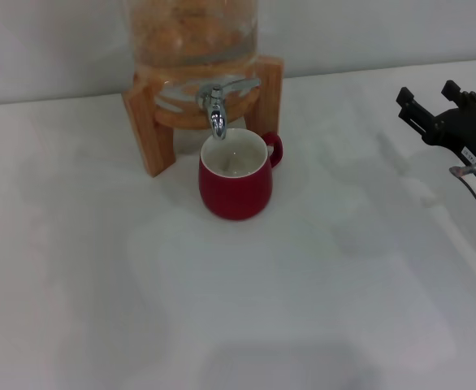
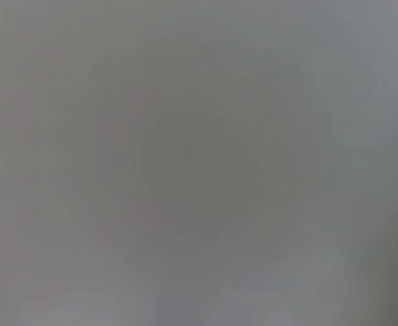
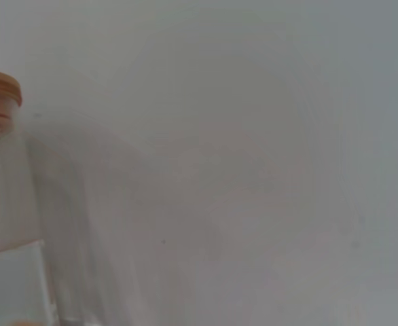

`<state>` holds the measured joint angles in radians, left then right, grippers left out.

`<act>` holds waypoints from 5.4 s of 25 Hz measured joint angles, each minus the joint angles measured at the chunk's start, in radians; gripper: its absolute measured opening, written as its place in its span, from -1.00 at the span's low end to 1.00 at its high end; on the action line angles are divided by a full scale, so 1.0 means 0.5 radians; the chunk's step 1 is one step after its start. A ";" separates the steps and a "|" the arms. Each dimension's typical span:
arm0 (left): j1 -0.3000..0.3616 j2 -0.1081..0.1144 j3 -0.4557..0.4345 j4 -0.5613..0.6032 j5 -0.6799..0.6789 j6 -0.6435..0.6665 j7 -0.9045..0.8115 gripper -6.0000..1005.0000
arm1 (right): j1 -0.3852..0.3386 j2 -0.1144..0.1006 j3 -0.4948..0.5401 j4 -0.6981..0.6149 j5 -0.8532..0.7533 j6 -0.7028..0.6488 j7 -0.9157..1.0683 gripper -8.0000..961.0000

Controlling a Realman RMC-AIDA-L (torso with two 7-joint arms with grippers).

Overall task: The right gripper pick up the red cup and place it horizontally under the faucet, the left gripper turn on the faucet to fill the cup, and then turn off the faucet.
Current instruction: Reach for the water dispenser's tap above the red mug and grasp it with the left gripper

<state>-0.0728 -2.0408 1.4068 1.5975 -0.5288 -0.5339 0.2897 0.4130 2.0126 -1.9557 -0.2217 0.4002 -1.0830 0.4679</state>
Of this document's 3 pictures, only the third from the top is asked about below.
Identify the clear glass dispenser jar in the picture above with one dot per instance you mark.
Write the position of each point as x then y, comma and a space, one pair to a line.
5, 203

